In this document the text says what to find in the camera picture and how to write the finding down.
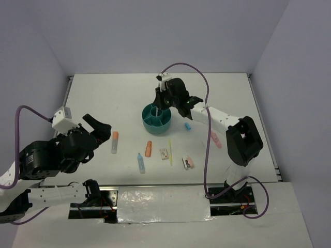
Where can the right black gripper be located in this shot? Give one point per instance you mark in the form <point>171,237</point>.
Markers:
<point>159,101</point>

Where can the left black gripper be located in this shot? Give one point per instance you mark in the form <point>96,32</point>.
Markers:
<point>103,130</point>

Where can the pink highlighter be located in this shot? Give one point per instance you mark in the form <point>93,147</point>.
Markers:
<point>216,140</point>

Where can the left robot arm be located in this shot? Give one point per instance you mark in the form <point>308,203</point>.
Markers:
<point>40,160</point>

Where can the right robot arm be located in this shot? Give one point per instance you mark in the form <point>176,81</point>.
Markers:
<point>243,140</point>

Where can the orange capped highlighter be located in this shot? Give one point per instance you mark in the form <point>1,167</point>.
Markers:
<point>115,137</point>

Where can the teal round organizer container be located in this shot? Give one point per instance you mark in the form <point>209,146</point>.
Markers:
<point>156,125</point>

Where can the blue cap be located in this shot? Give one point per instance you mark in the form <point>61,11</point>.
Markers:
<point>187,126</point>

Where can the yellow pen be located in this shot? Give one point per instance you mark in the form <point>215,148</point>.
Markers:
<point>170,153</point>

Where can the orange transparent cap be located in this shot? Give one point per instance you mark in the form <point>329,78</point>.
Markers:
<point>148,150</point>

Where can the blue highlighter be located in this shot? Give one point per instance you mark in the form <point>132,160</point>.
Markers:
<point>141,164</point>

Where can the white staples box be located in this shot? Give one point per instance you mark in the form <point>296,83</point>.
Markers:
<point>164,153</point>

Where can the pink white stapler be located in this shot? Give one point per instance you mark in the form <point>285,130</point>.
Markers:
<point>187,162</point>

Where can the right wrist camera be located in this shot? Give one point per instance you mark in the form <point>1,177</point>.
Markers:
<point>163,78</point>

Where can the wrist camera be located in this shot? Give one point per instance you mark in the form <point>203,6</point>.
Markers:
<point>62,120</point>
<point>163,78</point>

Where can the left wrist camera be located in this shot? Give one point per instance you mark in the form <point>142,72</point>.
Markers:
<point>62,120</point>

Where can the foil covered base plate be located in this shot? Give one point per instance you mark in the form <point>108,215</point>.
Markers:
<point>168,204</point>

